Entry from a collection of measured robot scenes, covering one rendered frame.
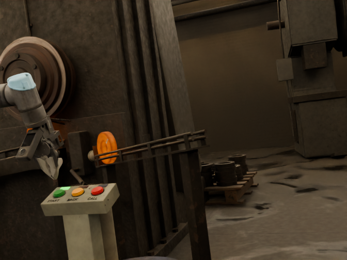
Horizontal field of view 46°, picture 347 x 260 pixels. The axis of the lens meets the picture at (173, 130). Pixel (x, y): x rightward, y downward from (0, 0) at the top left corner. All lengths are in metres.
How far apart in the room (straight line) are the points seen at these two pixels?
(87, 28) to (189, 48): 6.10
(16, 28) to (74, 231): 1.56
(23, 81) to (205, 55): 7.09
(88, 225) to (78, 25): 1.34
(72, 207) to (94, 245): 0.14
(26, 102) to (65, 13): 1.21
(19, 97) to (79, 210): 0.41
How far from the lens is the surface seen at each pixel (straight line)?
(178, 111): 3.05
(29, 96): 1.34
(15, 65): 2.36
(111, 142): 1.95
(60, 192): 1.46
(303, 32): 5.98
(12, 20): 2.70
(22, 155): 1.34
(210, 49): 8.27
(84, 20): 2.41
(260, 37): 8.12
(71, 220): 1.42
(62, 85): 2.27
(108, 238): 1.57
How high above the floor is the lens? 0.82
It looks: 2 degrees down
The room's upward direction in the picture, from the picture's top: 7 degrees counter-clockwise
